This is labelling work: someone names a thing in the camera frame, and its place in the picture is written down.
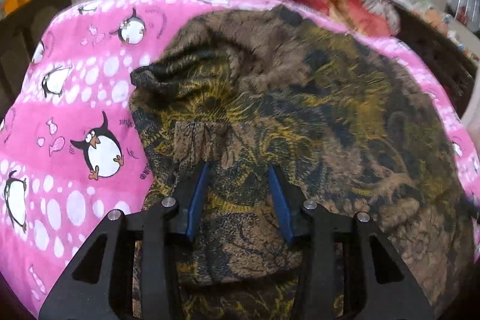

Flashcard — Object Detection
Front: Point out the brown floral patterned garment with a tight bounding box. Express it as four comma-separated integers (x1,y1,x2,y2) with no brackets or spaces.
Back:
129,7,474,319

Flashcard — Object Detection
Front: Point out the pink penguin bed sheet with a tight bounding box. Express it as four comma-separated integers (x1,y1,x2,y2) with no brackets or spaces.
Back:
1,0,479,319

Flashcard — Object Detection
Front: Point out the dark wooden headboard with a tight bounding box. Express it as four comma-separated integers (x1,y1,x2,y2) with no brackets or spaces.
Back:
391,1,477,115

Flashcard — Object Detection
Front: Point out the dark wooden chair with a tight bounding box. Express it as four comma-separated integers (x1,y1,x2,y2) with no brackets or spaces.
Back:
1,0,72,116

